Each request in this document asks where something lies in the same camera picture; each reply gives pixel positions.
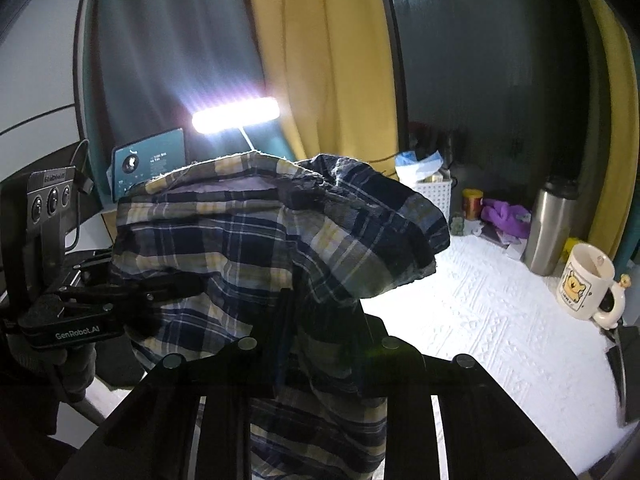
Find tablet with teal screen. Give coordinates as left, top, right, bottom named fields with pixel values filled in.
left=110, top=128, right=189, bottom=200

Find yellow lidded jar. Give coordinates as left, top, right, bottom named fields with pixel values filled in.
left=460, top=188, right=484, bottom=221

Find blue face mask pack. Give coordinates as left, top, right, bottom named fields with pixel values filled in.
left=394, top=149, right=445, bottom=184

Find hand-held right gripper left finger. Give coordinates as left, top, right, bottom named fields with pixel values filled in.
left=50, top=287, right=296, bottom=480

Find purple cloth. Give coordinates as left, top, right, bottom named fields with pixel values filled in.
left=480, top=197, right=532, bottom=240

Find yellow curtain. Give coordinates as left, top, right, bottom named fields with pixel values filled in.
left=569, top=0, right=640, bottom=263
left=244, top=0, right=402, bottom=162

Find blue yellow plaid pants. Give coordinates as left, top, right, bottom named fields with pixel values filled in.
left=107, top=151, right=451, bottom=480

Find white desk lamp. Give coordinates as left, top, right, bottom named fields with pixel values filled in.
left=191, top=96, right=281, bottom=155

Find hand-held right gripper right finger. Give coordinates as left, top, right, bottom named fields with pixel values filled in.
left=357, top=314, right=578, bottom=480

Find stainless steel tumbler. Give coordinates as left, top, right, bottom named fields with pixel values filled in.
left=522, top=175, right=580, bottom=277

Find white plastic basket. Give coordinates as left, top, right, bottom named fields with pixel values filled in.
left=409, top=176, right=454, bottom=227

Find white cartoon mug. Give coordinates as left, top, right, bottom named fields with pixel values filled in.
left=555, top=242, right=629, bottom=331

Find person's left hand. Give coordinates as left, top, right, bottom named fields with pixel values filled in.
left=49, top=346, right=98, bottom=404

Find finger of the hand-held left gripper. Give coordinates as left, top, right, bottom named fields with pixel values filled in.
left=66, top=249, right=114, bottom=282
left=64, top=274, right=207, bottom=314

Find dark window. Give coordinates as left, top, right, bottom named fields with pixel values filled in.
left=384, top=0, right=603, bottom=243

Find black smartphone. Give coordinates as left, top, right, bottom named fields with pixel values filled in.
left=604, top=324, right=637, bottom=427

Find teal curtain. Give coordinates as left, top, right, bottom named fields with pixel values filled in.
left=80, top=0, right=282, bottom=203

